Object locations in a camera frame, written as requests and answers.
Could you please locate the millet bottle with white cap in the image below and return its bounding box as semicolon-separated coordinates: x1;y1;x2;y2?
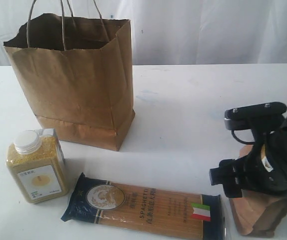
5;128;69;204

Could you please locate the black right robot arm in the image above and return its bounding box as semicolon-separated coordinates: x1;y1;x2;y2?
209;101;287;198

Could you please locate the spaghetti package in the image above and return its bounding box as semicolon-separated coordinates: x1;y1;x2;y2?
61;173;225;240

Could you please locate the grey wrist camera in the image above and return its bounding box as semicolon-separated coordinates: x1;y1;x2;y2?
224;101;287;145

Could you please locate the kraft pouch with orange label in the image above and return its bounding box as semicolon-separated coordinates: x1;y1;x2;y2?
229;144;287;237

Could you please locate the brown paper shopping bag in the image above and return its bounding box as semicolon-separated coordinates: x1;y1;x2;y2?
3;13;135;151

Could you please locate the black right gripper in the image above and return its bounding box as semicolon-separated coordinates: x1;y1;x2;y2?
209;130;287;199

